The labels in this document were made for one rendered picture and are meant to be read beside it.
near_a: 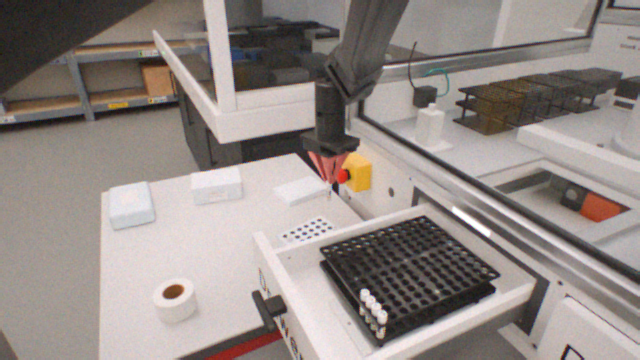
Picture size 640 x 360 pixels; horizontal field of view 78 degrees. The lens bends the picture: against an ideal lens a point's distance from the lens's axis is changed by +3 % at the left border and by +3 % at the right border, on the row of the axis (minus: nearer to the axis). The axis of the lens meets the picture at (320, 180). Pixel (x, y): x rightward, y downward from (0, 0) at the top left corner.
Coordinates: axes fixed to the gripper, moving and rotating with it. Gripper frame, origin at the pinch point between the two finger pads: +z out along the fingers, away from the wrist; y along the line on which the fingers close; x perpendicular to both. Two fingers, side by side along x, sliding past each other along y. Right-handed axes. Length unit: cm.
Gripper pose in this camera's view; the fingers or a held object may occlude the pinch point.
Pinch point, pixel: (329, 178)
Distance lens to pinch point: 77.0
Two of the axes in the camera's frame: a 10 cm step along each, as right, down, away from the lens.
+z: 0.1, 8.8, 4.8
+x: -6.9, 3.5, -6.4
